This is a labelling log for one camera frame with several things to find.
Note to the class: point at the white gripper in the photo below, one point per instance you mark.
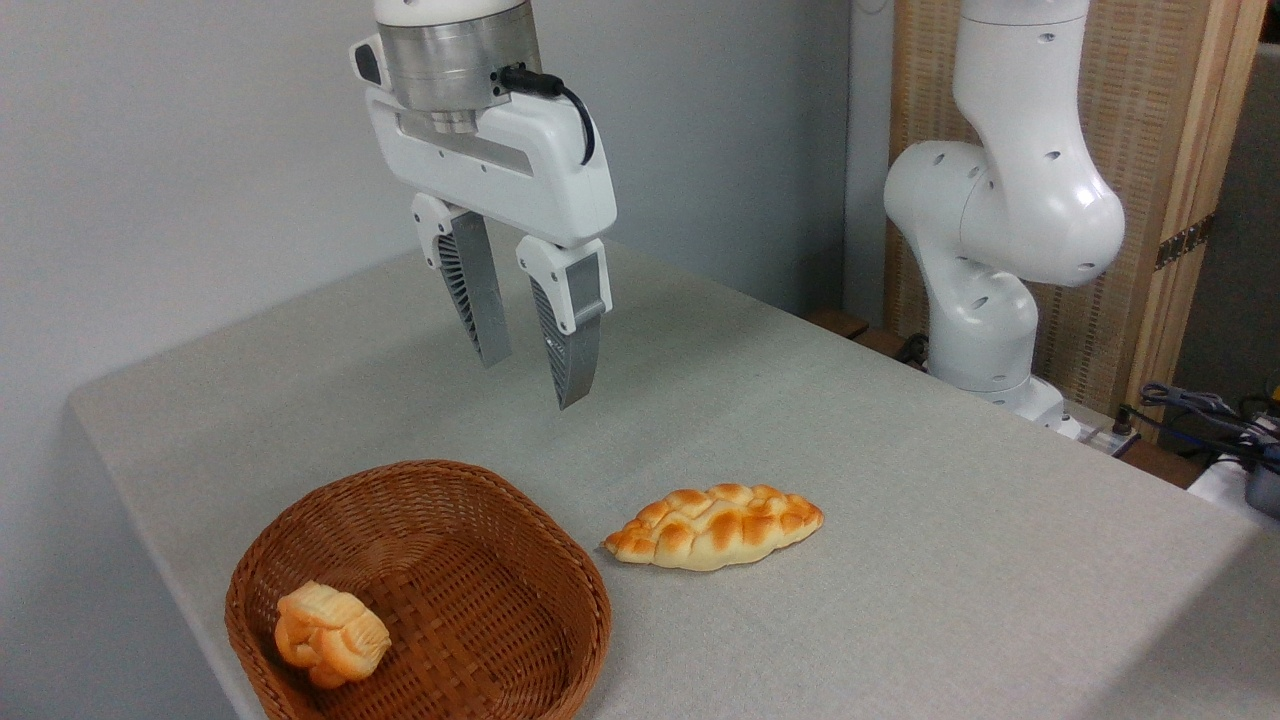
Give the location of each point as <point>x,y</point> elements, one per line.
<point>540,180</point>

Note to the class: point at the long braided bread loaf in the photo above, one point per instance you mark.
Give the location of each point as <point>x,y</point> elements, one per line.
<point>715,525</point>

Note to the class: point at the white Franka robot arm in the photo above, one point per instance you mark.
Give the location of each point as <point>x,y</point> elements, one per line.
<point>1010,200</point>

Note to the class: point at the brown woven wicker basket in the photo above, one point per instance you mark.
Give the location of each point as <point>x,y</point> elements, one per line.
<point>460,560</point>

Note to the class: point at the small knotted bread roll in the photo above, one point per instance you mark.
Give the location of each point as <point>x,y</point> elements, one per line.
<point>330,635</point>

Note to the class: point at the low wooden platform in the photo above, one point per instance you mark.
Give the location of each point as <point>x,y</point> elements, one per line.
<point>840,322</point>

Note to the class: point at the grey tablecloth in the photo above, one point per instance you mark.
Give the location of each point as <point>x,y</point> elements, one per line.
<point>850,480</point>

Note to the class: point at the wooden bamboo folding screen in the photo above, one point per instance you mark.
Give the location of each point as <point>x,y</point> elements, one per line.
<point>1150,100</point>

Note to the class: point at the brass screen hinge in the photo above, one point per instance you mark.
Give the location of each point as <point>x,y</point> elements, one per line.
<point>1185,240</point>

